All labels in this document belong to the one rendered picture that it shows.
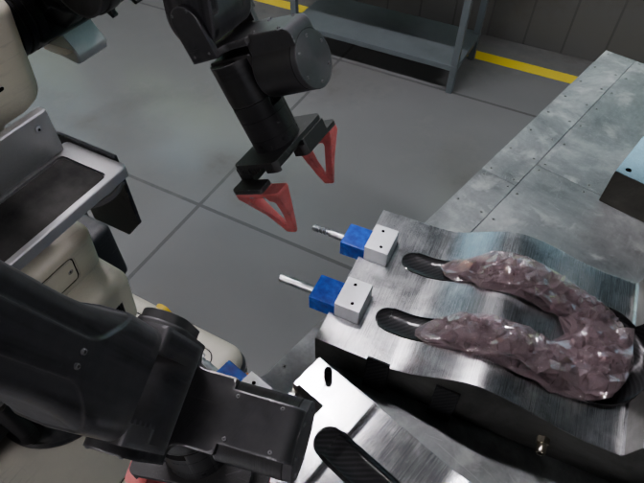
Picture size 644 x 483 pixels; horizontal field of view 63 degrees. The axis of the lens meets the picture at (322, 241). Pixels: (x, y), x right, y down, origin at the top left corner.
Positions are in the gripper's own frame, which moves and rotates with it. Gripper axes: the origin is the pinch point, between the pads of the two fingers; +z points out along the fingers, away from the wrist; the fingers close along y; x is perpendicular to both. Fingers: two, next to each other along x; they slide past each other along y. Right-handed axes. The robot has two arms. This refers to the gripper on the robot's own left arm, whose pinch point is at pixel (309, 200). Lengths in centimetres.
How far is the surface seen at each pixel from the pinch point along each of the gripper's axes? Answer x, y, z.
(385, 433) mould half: -12.4, -18.1, 18.7
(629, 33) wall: 1, 246, 91
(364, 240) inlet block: 1.4, 7.8, 13.6
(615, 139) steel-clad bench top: -23, 61, 34
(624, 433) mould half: -33.0, -4.8, 30.5
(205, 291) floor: 98, 32, 62
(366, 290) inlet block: -3.2, -1.4, 14.5
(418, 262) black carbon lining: -5.2, 9.2, 19.1
